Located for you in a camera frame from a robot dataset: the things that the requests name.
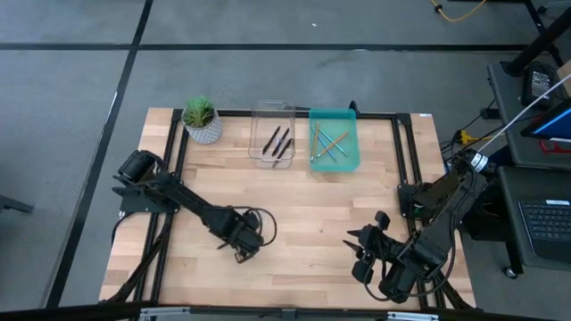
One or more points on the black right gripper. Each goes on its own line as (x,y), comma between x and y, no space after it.
(379,249)

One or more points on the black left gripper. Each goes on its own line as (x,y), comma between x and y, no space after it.
(241,232)

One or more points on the blue pencil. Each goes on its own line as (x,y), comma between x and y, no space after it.
(331,154)

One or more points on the orange pencil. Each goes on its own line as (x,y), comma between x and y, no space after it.
(315,142)
(342,137)

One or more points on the light teal pencil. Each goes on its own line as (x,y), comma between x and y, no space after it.
(325,134)

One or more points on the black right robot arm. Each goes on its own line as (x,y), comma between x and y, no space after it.
(437,232)

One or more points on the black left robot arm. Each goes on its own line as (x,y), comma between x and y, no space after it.
(187,200)

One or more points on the teal plastic bin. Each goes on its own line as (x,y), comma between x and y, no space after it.
(345,165)

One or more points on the clear plastic bin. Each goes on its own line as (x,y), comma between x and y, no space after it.
(259,134)

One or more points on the green plant in white pot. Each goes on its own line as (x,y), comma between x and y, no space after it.
(203,129)

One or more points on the black rolling cart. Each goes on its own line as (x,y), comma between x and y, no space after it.
(495,232)

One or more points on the black power adapter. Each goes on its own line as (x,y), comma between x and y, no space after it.
(490,113)

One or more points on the black crossbar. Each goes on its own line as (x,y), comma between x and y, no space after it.
(67,315)

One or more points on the black laptop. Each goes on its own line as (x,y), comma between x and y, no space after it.
(548,223)

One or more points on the grey side table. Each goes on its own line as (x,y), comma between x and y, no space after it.
(506,98)

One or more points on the red item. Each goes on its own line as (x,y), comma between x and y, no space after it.
(553,148)

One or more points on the black tablet with blue screen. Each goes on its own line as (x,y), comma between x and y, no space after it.
(555,122)

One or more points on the grey furniture leg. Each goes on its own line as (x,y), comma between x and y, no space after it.
(13,204)

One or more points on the black stand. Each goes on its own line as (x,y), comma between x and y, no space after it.
(540,42)

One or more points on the silver bracket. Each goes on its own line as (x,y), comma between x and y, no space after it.
(165,314)
(412,316)

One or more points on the black aluminium table frame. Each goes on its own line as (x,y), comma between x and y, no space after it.
(377,116)

